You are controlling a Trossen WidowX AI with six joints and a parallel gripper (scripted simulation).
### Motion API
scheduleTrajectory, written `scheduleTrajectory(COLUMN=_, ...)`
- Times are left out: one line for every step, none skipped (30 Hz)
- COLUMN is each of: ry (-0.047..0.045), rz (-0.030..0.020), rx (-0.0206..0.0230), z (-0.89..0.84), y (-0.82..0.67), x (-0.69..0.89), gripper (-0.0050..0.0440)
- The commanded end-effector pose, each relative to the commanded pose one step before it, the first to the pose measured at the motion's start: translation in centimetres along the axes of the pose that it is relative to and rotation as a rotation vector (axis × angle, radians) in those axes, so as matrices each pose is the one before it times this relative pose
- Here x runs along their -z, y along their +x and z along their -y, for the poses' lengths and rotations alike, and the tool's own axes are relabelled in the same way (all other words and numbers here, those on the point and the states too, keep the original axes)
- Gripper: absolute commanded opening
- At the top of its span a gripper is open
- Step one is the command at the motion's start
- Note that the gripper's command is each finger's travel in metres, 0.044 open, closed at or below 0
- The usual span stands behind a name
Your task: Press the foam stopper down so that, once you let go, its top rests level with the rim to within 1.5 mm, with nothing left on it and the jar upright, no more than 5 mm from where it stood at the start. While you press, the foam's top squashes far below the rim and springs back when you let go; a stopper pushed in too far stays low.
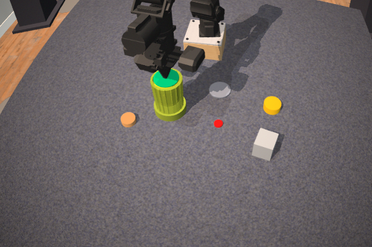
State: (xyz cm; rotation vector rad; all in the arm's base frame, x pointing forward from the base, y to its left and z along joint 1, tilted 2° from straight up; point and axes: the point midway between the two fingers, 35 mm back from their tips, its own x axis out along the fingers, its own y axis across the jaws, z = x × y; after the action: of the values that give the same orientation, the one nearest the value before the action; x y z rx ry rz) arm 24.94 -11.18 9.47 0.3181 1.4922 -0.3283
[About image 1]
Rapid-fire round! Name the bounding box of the orange disc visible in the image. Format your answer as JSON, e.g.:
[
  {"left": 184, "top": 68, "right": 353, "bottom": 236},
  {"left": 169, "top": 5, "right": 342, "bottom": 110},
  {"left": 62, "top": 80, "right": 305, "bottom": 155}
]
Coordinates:
[{"left": 121, "top": 112, "right": 136, "bottom": 127}]

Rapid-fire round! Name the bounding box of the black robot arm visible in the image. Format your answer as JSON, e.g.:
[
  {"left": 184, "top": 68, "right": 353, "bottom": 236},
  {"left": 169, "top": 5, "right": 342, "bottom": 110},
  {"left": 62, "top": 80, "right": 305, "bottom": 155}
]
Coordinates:
[{"left": 121, "top": 0, "right": 225, "bottom": 73}]

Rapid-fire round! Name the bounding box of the light grey flat disc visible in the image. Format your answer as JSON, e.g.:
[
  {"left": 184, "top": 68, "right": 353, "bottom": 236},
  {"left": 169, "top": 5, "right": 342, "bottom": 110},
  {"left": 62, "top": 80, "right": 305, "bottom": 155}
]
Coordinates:
[{"left": 209, "top": 82, "right": 231, "bottom": 99}]

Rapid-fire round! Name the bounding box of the olive-green ribbed jar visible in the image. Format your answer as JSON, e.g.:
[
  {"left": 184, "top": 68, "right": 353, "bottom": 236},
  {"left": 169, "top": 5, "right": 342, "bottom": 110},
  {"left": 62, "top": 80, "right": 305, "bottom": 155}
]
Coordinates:
[{"left": 150, "top": 68, "right": 187, "bottom": 121}]

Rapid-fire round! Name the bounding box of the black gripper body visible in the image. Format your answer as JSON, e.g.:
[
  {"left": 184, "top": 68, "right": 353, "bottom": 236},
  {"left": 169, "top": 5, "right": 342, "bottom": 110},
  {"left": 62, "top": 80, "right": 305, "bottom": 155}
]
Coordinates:
[{"left": 123, "top": 25, "right": 205, "bottom": 73}]

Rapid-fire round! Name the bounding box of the yellow short cylinder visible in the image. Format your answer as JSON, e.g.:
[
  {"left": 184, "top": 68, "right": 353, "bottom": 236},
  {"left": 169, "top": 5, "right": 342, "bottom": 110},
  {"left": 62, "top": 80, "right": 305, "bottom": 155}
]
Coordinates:
[{"left": 263, "top": 96, "right": 281, "bottom": 115}]

